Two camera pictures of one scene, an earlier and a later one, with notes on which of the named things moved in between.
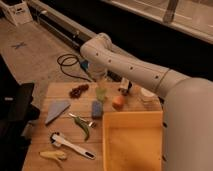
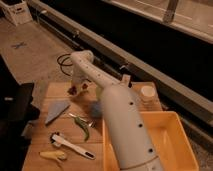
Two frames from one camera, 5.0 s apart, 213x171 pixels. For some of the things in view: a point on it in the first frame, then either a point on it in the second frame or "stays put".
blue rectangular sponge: x=97 y=109 stays put
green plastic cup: x=101 y=92 stays put
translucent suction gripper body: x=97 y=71 -> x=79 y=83
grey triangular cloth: x=55 y=109 stays put
